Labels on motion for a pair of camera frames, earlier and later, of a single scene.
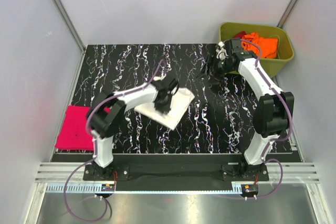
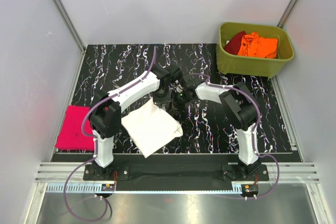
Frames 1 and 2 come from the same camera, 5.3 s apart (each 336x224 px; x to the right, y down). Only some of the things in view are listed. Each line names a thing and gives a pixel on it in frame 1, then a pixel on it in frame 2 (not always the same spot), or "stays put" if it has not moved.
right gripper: x=205 y=72 → x=177 y=107
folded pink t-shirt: x=75 y=135 stays put
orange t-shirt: x=264 y=48 stays put
